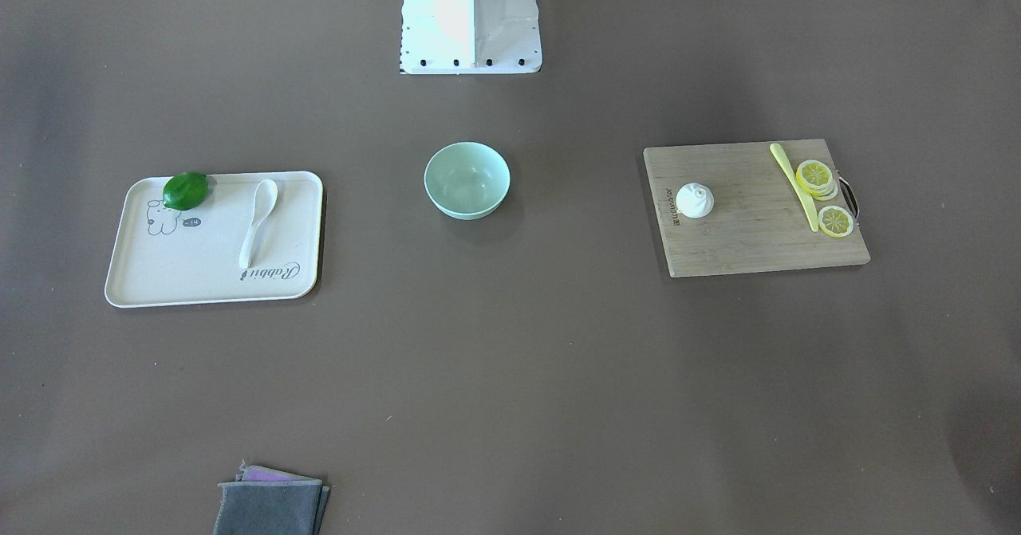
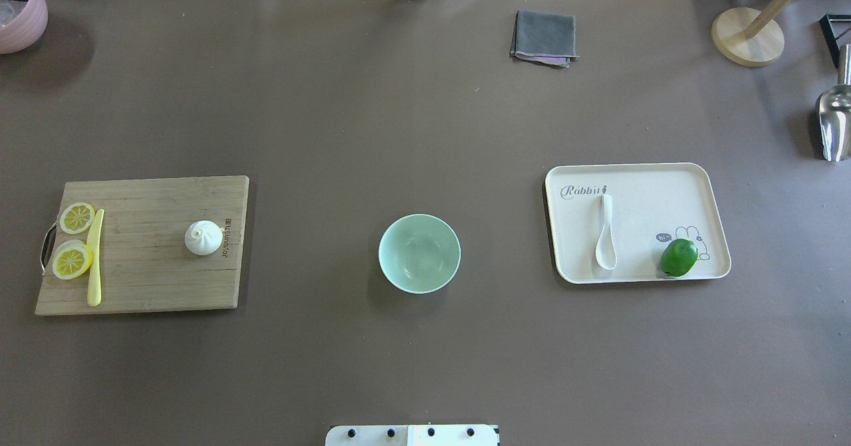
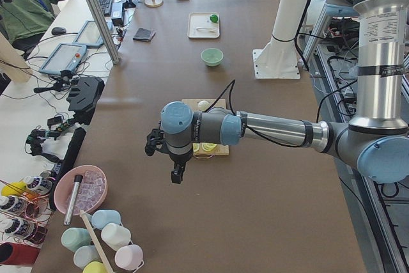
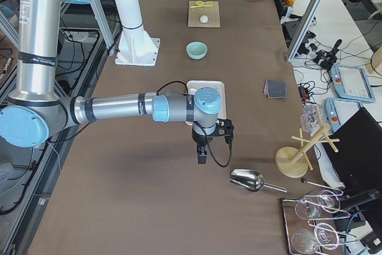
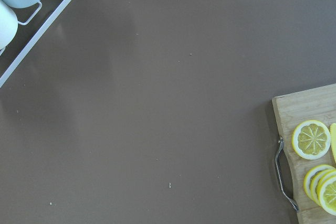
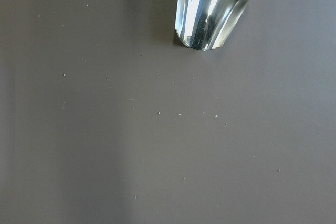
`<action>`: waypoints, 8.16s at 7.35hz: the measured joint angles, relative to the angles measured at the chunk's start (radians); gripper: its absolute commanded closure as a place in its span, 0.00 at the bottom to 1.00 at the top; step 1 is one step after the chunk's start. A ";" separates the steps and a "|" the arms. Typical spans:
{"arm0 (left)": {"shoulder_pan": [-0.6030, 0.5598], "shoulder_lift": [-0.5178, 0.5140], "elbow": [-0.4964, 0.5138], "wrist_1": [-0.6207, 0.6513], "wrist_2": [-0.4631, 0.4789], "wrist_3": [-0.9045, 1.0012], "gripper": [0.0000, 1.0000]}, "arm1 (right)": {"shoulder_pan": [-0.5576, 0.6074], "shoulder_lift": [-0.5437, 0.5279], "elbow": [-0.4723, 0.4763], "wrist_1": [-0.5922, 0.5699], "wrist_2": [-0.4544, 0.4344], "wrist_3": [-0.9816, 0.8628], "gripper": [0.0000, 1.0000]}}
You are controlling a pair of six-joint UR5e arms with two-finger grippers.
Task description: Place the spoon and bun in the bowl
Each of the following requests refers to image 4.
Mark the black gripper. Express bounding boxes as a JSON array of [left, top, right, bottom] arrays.
[[192, 126, 212, 164]]

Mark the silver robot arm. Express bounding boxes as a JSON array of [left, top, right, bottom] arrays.
[[1, 0, 233, 164]]

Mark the light green bowl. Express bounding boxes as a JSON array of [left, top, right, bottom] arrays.
[[186, 42, 208, 60]]

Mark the metal scoop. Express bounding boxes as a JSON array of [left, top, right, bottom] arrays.
[[229, 168, 288, 193]]

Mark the white rabbit tray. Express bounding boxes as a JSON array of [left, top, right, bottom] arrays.
[[186, 80, 227, 119]]

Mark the wooden mug tree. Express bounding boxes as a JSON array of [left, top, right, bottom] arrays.
[[275, 106, 340, 178]]

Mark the folded grey cloth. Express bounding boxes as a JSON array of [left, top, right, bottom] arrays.
[[263, 79, 287, 99]]

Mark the glass dish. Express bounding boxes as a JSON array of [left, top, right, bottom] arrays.
[[301, 104, 327, 134]]

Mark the white pillar with base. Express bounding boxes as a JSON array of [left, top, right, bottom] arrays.
[[115, 0, 160, 67]]

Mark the black tray with glasses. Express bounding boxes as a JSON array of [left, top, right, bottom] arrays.
[[281, 189, 358, 254]]

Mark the wooden cutting board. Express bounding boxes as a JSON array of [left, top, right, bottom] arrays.
[[187, 1, 220, 28]]

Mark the lower blue teach pendant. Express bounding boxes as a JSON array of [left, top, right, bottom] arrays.
[[325, 97, 363, 133]]

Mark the blue teach pendant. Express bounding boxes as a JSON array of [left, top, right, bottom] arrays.
[[330, 64, 375, 103], [325, 97, 363, 133]]

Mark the upper blue teach pendant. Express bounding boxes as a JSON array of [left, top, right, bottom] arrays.
[[330, 64, 375, 103]]

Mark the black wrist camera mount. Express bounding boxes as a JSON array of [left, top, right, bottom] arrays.
[[208, 118, 234, 145]]

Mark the aluminium frame post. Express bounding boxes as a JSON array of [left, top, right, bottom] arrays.
[[285, 0, 322, 62]]

